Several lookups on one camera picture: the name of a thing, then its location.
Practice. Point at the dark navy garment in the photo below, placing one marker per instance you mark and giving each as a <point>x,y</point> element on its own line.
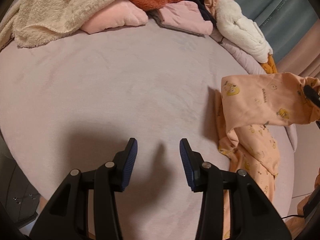
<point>207,16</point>

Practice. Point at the salmon pink fleece garment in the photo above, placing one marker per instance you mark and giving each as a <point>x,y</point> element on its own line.
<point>118,14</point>

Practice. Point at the mauve bed sheet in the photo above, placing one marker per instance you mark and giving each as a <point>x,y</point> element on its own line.
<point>75,103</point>

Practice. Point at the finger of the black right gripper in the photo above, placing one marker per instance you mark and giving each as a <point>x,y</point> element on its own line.
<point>312,95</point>

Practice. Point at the light pink folded garment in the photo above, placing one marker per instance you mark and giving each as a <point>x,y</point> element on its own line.
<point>183,16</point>

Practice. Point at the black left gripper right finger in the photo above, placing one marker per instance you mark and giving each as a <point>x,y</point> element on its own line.
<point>252,214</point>

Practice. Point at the teal curtain panel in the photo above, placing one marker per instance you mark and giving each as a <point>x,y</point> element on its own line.
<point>283,22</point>

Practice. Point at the cream fluffy blanket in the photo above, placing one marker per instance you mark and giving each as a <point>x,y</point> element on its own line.
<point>33,23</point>

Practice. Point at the white goose plush toy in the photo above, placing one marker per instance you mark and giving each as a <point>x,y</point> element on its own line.
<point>244,33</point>

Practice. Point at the peach duck print baby garment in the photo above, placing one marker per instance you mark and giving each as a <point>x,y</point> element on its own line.
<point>246,106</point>

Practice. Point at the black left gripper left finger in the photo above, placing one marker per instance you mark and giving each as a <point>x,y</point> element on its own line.
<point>65,216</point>

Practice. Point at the pink curtain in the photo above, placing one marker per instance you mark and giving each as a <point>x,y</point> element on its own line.
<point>303,59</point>

